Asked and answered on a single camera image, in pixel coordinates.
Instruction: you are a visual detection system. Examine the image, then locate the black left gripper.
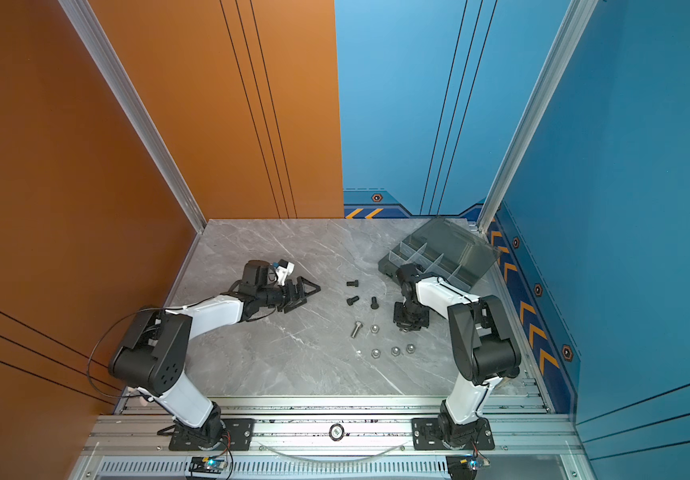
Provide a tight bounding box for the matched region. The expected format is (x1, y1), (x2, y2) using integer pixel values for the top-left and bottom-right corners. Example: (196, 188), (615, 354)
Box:
(258, 277), (321, 313)

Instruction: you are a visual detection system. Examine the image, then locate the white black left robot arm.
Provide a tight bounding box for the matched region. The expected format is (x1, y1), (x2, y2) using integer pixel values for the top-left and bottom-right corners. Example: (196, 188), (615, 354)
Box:
(108, 277), (321, 451)

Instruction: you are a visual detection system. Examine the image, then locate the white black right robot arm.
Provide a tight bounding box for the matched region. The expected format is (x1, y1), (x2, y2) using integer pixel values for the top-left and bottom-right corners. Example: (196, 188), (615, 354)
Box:
(394, 263), (522, 451)

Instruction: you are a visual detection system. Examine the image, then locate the silver hex bolt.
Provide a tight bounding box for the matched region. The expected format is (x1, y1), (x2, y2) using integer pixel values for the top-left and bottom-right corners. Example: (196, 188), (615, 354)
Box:
(351, 321), (363, 339)

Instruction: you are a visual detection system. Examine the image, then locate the clear grey compartment organizer box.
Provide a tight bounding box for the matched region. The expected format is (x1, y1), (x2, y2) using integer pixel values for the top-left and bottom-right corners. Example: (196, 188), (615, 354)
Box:
(378, 218), (500, 292)

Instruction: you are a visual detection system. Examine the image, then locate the green circuit board right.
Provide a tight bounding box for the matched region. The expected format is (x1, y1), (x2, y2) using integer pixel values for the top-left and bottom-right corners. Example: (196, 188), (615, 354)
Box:
(446, 455), (490, 480)

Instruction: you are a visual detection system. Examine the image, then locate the green circuit board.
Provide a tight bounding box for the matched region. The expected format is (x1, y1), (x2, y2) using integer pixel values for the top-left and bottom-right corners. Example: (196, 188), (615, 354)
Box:
(188, 456), (229, 477)
(446, 455), (490, 480)

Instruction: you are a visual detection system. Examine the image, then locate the green circuit board left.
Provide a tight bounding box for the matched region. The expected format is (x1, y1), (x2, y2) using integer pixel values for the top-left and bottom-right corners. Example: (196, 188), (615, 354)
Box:
(188, 456), (229, 477)

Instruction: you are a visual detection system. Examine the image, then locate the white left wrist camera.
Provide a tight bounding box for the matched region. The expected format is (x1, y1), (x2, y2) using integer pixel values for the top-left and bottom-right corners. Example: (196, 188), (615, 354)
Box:
(272, 259), (295, 286)

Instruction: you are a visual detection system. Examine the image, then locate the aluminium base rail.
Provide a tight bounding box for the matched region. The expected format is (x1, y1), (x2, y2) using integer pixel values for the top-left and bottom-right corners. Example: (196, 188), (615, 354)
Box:
(71, 394), (593, 479)

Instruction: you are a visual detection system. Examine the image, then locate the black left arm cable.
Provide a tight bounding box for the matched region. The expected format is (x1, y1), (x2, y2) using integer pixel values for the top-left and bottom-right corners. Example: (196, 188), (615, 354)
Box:
(86, 308), (160, 406)

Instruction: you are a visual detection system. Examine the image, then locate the aluminium frame post right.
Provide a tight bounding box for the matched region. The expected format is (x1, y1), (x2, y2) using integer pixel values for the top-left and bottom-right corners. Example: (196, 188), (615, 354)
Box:
(476, 0), (599, 236)

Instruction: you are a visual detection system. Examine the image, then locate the aluminium frame post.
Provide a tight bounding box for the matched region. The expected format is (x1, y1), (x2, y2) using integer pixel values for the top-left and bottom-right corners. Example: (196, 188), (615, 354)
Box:
(476, 0), (599, 236)
(59, 0), (207, 234)

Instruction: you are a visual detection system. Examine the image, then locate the aluminium frame post left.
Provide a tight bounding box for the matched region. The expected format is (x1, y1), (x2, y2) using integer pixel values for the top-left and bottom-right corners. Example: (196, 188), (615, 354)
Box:
(59, 0), (207, 234)

